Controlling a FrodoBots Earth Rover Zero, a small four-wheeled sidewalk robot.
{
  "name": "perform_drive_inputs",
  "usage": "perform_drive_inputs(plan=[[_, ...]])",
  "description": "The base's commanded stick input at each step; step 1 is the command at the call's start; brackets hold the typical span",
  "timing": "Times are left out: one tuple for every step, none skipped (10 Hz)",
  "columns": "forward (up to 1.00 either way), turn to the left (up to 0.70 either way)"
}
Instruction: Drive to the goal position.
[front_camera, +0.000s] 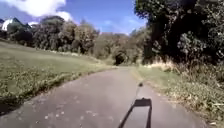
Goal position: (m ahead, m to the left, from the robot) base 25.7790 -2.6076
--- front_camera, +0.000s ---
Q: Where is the grey asphalt path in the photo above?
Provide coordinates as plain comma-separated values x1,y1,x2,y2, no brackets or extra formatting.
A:
0,65,210,128

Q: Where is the wood of trees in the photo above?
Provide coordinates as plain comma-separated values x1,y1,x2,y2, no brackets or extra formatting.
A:
0,0,224,80

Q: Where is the grass verge with dry stalks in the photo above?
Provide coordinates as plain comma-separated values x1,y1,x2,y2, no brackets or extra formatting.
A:
131,60,224,128

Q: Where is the building with pale roof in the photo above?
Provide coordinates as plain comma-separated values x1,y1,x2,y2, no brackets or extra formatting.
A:
0,17,33,34

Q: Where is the grass field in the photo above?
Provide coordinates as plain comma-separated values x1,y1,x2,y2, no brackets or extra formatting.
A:
0,39,117,116

